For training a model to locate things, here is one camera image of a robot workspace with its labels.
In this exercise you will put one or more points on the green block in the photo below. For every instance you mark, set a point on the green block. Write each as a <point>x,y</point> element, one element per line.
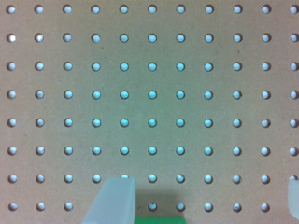
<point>160,220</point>

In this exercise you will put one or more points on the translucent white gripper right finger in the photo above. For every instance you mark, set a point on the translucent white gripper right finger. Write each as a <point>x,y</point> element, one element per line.
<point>293,196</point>

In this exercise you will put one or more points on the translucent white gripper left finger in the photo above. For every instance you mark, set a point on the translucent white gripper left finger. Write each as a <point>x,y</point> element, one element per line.
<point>114,204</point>

